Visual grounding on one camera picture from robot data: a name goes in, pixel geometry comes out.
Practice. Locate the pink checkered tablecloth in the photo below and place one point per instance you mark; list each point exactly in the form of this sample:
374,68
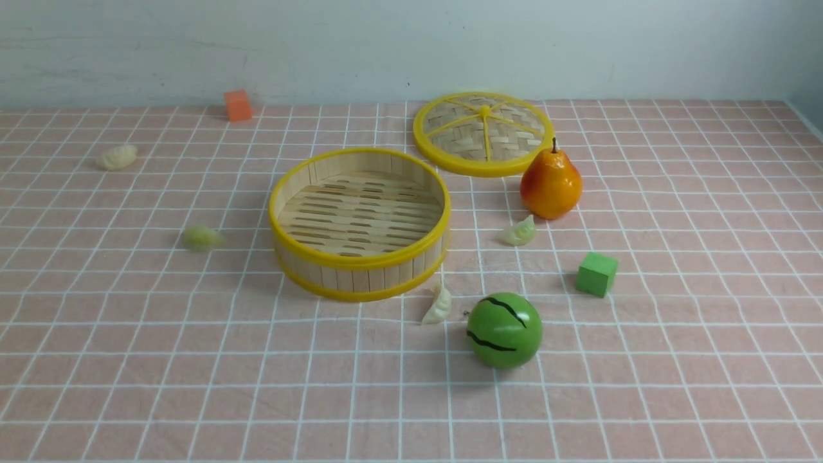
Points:
121,345

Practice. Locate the white dumpling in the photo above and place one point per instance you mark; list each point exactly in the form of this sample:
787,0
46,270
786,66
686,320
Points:
117,158
440,306

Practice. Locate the bamboo steamer tray yellow rim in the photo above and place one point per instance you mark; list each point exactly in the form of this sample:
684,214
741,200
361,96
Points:
360,225

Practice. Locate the green cube block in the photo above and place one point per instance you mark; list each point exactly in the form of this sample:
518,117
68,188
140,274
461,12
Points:
596,274

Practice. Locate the green toy watermelon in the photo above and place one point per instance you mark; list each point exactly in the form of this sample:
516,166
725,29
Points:
504,330

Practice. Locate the orange toy pear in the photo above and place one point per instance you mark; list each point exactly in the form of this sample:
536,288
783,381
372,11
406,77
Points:
551,186

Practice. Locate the bamboo steamer lid yellow rim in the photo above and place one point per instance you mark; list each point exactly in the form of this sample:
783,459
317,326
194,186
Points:
482,134

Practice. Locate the orange cube block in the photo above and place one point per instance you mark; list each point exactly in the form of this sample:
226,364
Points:
238,106

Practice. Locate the greenish dumpling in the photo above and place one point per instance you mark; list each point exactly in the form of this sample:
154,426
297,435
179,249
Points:
519,234
201,238

